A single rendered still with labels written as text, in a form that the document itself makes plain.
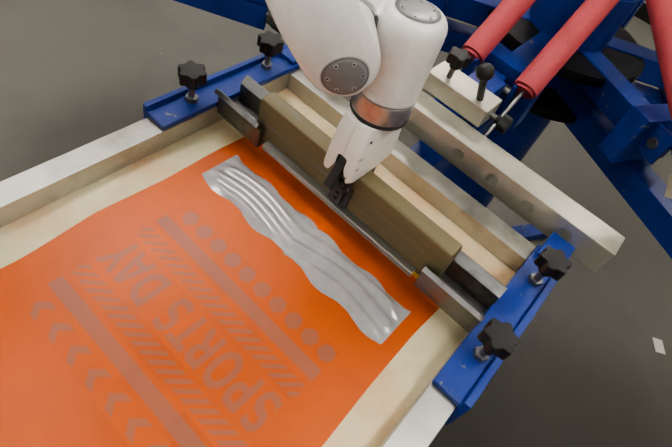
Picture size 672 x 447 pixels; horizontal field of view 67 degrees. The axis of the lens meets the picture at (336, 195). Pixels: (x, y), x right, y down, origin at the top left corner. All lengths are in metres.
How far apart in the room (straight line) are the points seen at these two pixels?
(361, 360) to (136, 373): 0.26
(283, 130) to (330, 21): 0.33
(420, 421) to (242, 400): 0.20
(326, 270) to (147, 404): 0.27
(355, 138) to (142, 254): 0.31
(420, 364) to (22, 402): 0.45
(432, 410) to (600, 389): 1.53
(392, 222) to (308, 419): 0.27
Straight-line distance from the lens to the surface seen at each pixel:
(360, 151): 0.62
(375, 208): 0.70
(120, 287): 0.69
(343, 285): 0.71
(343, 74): 0.49
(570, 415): 2.02
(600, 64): 1.32
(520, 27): 1.31
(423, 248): 0.68
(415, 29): 0.54
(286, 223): 0.74
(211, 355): 0.64
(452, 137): 0.86
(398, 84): 0.57
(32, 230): 0.75
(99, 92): 2.39
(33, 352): 0.67
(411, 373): 0.69
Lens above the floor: 1.55
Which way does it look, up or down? 48 degrees down
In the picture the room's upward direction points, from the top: 20 degrees clockwise
